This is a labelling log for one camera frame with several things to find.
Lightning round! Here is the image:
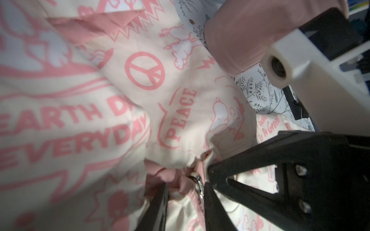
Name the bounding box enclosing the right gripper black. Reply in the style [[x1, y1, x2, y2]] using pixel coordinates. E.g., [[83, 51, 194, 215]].
[[261, 8, 370, 136]]

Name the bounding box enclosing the floral table mat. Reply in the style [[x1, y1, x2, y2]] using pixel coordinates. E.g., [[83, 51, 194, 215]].
[[173, 0, 315, 131]]

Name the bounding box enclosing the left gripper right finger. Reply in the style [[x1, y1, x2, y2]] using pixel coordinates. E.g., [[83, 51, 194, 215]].
[[204, 182, 237, 231]]

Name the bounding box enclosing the pink pen cup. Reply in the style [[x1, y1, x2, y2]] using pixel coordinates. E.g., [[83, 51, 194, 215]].
[[204, 0, 349, 76]]

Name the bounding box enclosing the pink patterned hooded jacket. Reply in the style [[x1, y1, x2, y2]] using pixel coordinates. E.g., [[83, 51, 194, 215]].
[[1, 1, 301, 231]]

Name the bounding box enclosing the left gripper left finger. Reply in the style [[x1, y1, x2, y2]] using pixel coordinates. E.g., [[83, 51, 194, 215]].
[[136, 183, 169, 231]]

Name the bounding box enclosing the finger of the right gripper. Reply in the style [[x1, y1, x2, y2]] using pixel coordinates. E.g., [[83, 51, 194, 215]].
[[207, 131, 370, 231]]

